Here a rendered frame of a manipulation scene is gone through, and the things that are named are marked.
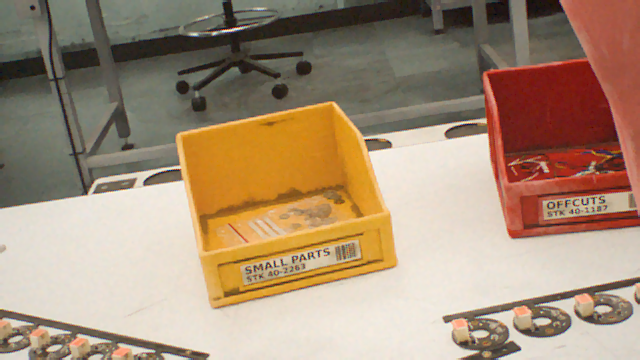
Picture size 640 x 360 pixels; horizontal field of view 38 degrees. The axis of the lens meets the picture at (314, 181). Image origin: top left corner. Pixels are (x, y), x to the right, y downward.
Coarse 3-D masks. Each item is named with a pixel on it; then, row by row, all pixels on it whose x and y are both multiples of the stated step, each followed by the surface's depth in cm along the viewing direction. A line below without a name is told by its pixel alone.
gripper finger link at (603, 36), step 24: (576, 0) 15; (600, 0) 15; (624, 0) 15; (576, 24) 16; (600, 24) 16; (624, 24) 15; (600, 48) 16; (624, 48) 16; (600, 72) 16; (624, 72) 16; (624, 96) 17; (624, 120) 17; (624, 144) 20
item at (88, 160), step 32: (96, 0) 306; (480, 0) 309; (512, 0) 249; (96, 32) 310; (480, 32) 313; (512, 32) 254; (480, 64) 317; (64, 96) 256; (480, 96) 261; (64, 128) 259; (96, 128) 291; (128, 128) 324; (96, 160) 263; (128, 160) 264
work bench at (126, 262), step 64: (128, 192) 64; (384, 192) 57; (448, 192) 56; (0, 256) 57; (64, 256) 56; (128, 256) 54; (192, 256) 53; (448, 256) 48; (512, 256) 47; (576, 256) 46; (64, 320) 48; (128, 320) 47; (192, 320) 46; (256, 320) 45; (320, 320) 44; (384, 320) 43; (512, 320) 41; (576, 320) 40
